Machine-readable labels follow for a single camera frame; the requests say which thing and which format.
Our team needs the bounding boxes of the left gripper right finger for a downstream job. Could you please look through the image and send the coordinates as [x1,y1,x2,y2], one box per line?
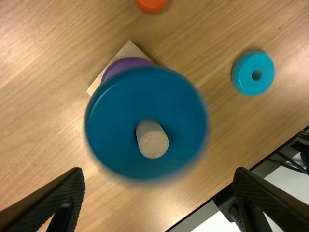
[232,167,309,232]

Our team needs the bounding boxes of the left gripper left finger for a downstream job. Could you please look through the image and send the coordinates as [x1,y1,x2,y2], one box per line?
[0,167,86,232]

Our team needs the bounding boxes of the dark blue ring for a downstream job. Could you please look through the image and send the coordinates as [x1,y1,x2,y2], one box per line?
[84,65,210,181]

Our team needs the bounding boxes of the orange ring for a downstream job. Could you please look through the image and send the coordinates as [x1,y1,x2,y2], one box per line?
[134,0,169,15]

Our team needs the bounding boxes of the wooden peg base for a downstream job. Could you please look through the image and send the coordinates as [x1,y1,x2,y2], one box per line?
[86,40,169,160]

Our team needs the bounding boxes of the black table edge clamp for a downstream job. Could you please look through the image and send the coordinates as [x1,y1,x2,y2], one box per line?
[213,189,242,224]

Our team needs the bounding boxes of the black cable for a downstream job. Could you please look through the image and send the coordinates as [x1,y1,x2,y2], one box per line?
[269,157,309,174]
[274,149,309,171]

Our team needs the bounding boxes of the light blue ring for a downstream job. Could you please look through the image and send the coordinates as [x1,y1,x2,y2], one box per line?
[231,50,276,97]

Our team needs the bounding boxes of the purple ring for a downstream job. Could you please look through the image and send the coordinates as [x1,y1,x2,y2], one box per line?
[100,57,155,85]

